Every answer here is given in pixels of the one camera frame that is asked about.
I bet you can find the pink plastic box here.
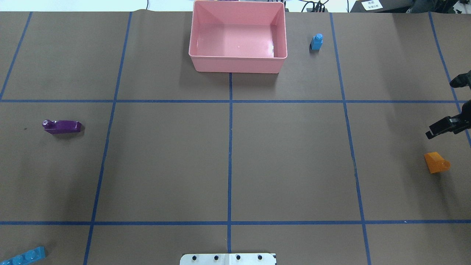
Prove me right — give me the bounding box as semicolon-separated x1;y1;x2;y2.
188;0;288;74

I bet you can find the purple sloped block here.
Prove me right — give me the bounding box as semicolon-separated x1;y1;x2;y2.
42;120;82;135

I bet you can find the small blue block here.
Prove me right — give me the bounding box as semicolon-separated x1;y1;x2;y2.
309;33;323;51

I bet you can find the white paper label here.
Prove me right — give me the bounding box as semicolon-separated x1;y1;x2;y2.
361;0;383;11

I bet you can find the orange sloped block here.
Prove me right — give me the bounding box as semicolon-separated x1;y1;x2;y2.
424;152;451;173

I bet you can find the white metal mounting plate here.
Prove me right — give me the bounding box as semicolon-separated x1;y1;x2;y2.
179;253;277;265

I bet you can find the long blue studded block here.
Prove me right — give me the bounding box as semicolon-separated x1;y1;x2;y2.
0;246;46;265

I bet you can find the black cables bundle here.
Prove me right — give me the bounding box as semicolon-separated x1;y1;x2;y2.
300;0;330;13

